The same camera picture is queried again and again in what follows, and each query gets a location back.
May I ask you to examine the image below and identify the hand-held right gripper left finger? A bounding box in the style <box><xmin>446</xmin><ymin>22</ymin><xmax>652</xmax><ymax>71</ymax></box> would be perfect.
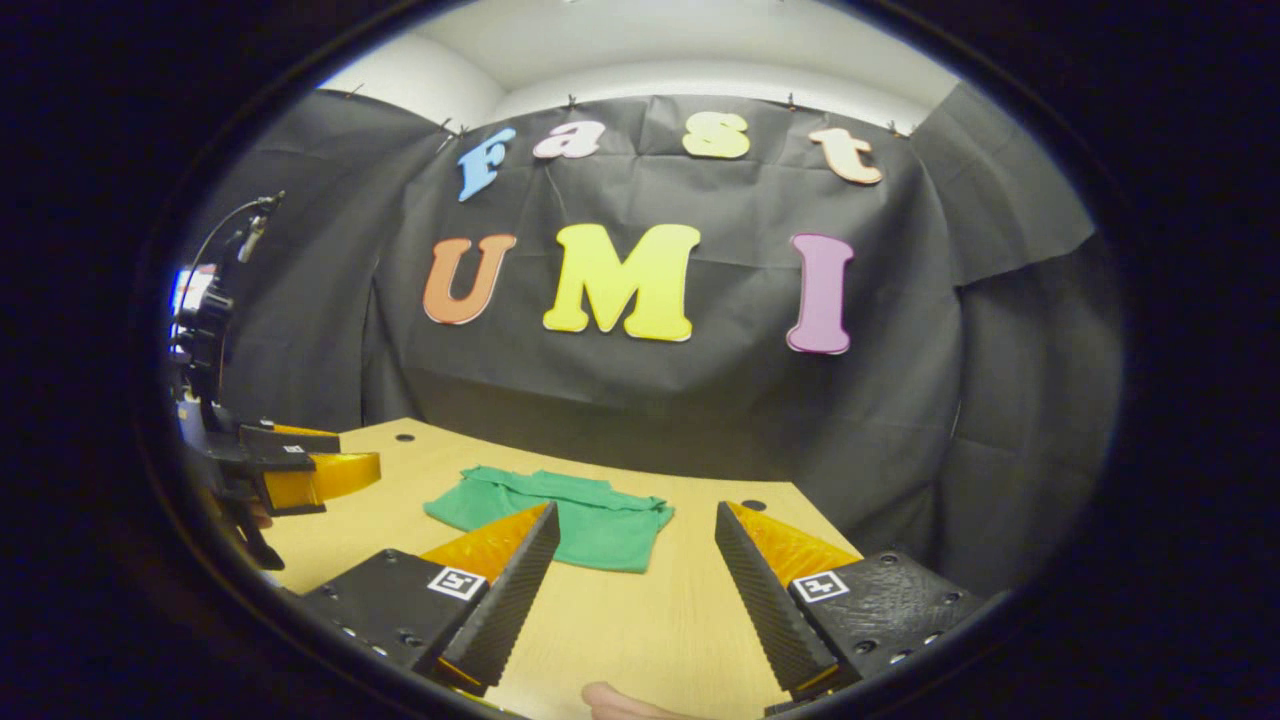
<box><xmin>295</xmin><ymin>500</ymin><xmax>562</xmax><ymax>699</ymax></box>

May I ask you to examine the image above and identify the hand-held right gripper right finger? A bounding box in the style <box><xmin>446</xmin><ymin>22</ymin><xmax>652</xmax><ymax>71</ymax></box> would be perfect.
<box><xmin>714</xmin><ymin>500</ymin><xmax>983</xmax><ymax>703</ymax></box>

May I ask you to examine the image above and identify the green T-shirt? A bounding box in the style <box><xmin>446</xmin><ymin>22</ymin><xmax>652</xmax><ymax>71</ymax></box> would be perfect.
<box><xmin>423</xmin><ymin>465</ymin><xmax>677</xmax><ymax>575</ymax></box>

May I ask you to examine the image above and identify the computer monitor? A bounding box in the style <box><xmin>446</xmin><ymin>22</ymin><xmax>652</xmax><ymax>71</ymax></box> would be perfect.
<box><xmin>169</xmin><ymin>265</ymin><xmax>217</xmax><ymax>323</ymax></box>

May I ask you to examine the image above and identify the black backdrop cloth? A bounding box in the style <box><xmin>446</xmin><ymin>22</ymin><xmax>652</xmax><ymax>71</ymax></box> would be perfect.
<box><xmin>180</xmin><ymin>83</ymin><xmax>1123</xmax><ymax>603</ymax></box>

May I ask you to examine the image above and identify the black cable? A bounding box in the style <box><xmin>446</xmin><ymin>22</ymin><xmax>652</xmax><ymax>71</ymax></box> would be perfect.
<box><xmin>188</xmin><ymin>190</ymin><xmax>287</xmax><ymax>269</ymax></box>

